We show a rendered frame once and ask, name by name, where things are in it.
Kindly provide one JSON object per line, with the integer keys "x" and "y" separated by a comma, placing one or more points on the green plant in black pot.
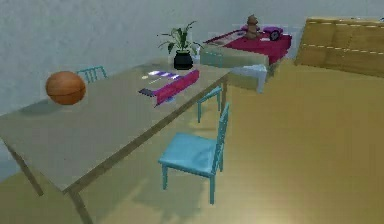
{"x": 182, "y": 53}

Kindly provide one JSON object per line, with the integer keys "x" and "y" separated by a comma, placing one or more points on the magenta alarm clock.
{"x": 274, "y": 32}

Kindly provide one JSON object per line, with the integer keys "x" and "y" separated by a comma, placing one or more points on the grey wooden table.
{"x": 83, "y": 133}

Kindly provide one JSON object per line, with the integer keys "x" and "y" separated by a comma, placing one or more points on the light wooden cupboard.
{"x": 343, "y": 45}

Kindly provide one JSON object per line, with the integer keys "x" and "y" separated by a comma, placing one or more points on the magenta open laptop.
{"x": 173, "y": 85}

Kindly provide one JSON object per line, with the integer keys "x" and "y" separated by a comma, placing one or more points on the turquoise chair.
{"x": 91, "y": 73}
{"x": 195, "y": 155}
{"x": 210, "y": 96}

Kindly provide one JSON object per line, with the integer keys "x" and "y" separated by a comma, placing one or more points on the bed with magenta cover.
{"x": 253, "y": 53}

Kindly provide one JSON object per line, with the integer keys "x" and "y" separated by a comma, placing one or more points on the orange basketball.
{"x": 65, "y": 87}

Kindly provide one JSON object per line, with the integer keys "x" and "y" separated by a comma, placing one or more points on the brown teddy bear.
{"x": 252, "y": 27}

